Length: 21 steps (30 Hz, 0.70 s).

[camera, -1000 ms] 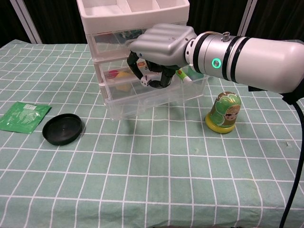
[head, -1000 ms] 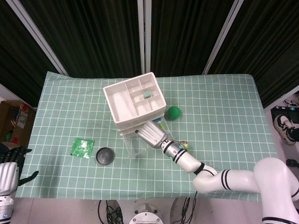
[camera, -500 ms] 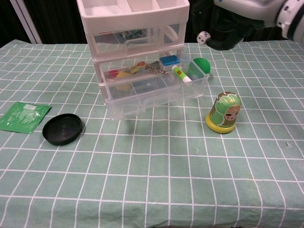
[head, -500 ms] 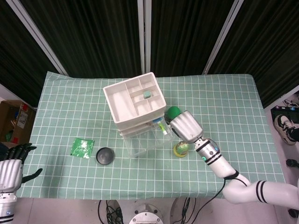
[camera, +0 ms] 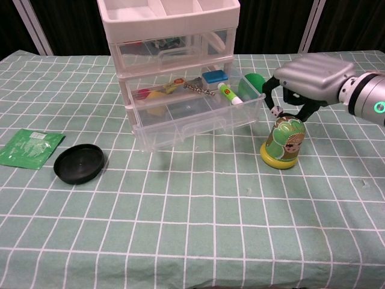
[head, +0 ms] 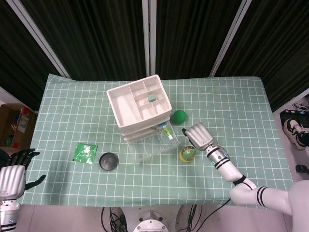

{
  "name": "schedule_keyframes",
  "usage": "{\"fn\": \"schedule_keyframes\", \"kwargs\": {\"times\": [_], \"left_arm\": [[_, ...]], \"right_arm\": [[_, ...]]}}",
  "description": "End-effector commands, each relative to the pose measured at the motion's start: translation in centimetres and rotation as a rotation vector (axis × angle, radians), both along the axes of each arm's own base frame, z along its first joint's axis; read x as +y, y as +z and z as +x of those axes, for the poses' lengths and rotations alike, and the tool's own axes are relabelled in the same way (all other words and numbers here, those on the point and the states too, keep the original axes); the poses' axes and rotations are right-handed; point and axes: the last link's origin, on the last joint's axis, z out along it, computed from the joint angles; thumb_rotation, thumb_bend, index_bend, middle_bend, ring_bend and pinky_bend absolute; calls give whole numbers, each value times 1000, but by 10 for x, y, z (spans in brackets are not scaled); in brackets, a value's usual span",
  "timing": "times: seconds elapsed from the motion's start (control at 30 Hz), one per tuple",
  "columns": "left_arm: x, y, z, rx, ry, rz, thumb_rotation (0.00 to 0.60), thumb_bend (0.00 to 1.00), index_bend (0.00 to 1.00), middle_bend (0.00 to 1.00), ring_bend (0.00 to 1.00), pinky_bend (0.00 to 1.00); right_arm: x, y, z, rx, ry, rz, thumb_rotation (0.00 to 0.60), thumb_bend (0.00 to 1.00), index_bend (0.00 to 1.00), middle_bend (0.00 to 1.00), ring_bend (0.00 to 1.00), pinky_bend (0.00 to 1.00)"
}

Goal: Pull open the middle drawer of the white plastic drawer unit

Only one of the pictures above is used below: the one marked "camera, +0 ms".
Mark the orange green sticker toy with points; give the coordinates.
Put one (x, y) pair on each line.
(174, 85)

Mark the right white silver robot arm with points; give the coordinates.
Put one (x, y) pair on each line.
(367, 96)

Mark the white drawer organizer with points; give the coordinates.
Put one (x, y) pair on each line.
(168, 18)

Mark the green checked tablecloth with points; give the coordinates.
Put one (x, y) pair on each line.
(192, 225)

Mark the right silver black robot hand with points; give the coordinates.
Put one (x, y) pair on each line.
(316, 78)

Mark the blue small box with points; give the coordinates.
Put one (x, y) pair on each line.
(214, 76)

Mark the yellow plastic piece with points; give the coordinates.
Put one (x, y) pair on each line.
(158, 103)

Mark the black round lid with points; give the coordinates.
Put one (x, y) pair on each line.
(78, 164)

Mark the white frame post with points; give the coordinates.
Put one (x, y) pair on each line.
(34, 27)
(312, 27)

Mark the yellow-green tape roll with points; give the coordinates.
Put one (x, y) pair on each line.
(284, 141)

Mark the green white glue stick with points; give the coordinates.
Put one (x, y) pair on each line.
(229, 94)

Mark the green ball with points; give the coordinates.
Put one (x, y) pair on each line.
(255, 81)

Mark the white die black dots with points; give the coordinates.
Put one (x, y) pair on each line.
(276, 111)

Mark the dark green small item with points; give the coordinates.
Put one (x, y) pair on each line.
(168, 42)

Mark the green foil packet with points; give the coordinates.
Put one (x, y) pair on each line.
(30, 147)

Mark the clear plastic drawer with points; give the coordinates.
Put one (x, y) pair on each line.
(141, 60)

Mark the red plastic piece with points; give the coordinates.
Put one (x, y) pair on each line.
(144, 93)

